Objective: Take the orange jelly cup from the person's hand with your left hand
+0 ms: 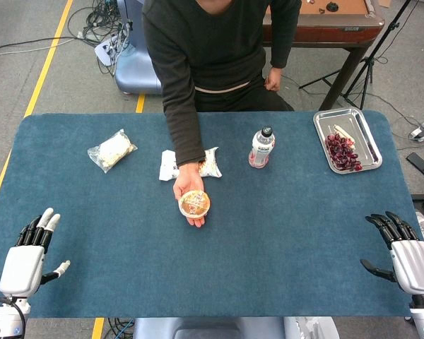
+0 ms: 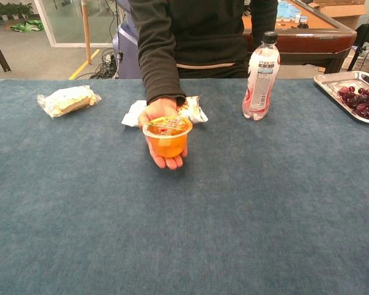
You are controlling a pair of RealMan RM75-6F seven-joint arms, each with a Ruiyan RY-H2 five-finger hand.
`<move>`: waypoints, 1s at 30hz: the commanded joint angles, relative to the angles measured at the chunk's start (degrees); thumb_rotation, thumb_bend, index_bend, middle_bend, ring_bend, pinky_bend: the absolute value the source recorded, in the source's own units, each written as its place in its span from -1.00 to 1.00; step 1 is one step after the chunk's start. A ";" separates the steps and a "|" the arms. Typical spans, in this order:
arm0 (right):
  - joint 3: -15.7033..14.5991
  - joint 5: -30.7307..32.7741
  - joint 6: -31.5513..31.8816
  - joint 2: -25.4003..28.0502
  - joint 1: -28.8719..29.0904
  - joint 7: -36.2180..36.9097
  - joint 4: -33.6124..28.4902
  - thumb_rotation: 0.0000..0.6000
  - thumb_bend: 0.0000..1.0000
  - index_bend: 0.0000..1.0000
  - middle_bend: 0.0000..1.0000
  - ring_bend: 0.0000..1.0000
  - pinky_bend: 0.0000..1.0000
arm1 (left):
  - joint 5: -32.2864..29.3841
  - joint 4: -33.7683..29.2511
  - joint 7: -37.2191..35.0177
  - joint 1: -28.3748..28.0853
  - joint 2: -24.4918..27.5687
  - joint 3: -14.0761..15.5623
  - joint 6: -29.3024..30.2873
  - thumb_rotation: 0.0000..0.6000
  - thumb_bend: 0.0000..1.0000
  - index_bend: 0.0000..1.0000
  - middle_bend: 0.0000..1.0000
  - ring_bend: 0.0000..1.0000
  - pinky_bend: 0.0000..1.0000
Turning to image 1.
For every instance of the pink drink bottle black cap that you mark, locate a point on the pink drink bottle black cap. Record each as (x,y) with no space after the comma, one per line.
(262,148)

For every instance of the grey blue robot chest base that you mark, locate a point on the grey blue robot chest base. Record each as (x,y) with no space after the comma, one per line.
(233,328)

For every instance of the person's right hand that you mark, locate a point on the person's right hand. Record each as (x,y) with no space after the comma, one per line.
(187,178)

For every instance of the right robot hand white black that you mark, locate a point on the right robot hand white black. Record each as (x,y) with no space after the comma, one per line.
(411,263)

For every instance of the white printed snack packet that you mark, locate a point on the white printed snack packet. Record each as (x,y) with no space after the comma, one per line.
(167,166)

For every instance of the person torso dark sweater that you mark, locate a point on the person torso dark sweater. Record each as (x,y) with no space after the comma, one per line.
(212,46)

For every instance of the person's right forearm dark sleeve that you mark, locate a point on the person's right forearm dark sleeve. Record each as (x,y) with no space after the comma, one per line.
(183,134)

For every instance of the light blue robot base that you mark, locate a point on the light blue robot base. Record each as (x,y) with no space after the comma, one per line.
(136,67)

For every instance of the blue table mat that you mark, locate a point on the blue table mat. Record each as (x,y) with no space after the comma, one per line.
(268,247)

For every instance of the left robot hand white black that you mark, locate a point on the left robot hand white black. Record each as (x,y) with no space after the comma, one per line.
(21,268)

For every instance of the black phone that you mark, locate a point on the black phone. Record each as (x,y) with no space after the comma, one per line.
(420,164)

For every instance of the clear bag white snack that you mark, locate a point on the clear bag white snack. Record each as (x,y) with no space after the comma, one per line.
(112,151)

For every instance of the person's left hand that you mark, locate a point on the person's left hand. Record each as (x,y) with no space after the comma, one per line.
(273,80)

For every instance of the white power strip grey plugs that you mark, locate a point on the white power strip grey plugs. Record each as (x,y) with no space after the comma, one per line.
(104,51)

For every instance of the black tripod stand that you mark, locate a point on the black tripod stand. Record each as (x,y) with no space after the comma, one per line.
(367,60)

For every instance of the brown pool table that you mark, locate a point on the brown pool table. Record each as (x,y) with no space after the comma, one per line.
(325,24)

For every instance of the round orange food cup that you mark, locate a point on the round orange food cup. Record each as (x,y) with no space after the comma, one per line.
(194,203)

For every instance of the person's left forearm dark sleeve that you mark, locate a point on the person's left forearm dark sleeve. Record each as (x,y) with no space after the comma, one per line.
(284,53)

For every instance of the pile of red fruit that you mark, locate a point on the pile of red fruit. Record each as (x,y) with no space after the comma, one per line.
(342,153)

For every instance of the white stick snack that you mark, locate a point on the white stick snack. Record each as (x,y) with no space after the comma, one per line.
(342,131)

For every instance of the steel rectangular tray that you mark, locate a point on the steel rectangular tray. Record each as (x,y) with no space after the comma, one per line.
(369,134)

